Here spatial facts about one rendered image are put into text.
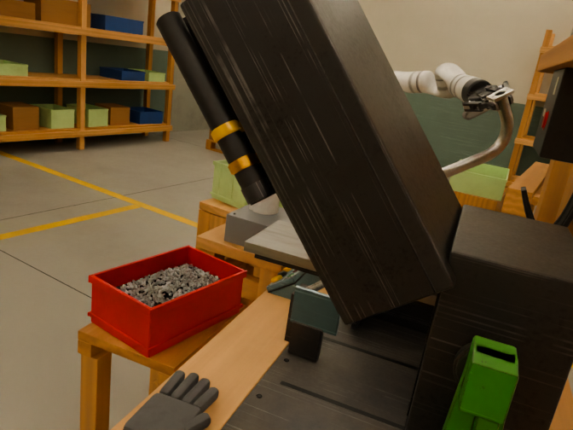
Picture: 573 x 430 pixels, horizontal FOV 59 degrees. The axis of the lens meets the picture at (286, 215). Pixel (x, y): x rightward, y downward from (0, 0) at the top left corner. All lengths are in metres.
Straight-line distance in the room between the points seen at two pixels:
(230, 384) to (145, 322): 0.28
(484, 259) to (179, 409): 0.50
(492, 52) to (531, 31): 0.55
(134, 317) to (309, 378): 0.41
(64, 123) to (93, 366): 5.47
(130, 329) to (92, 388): 0.21
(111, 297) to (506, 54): 7.41
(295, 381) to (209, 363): 0.16
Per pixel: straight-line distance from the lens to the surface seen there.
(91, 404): 1.36
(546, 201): 1.63
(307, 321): 0.99
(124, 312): 1.18
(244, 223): 1.62
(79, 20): 6.60
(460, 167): 1.40
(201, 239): 1.69
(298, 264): 0.88
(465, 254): 0.71
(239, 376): 0.95
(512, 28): 8.17
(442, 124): 8.28
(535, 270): 0.73
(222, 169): 2.27
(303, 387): 0.95
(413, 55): 8.45
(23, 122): 6.35
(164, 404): 0.85
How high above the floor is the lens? 1.46
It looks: 17 degrees down
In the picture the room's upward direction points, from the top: 8 degrees clockwise
